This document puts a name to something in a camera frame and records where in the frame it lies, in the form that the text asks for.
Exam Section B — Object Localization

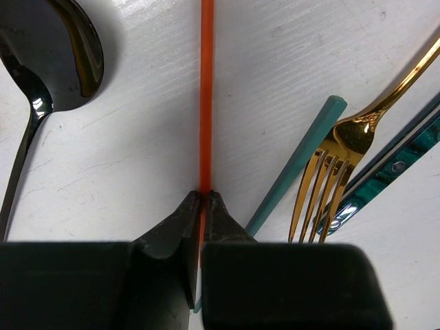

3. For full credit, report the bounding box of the ornate gold fork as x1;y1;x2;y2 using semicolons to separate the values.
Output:
287;37;439;243

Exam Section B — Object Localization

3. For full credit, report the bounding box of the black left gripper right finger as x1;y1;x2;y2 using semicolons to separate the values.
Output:
201;192;393;329

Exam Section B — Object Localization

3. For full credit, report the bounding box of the silver fork green handle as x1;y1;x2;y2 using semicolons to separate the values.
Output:
327;95;439;235

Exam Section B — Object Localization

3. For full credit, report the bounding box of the black spoon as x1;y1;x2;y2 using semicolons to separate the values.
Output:
1;1;104;241

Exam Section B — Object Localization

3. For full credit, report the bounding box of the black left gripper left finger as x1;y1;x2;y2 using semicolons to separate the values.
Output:
1;191;201;329

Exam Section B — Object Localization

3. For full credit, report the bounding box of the orange chopstick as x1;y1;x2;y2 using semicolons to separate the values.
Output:
199;0;215;248

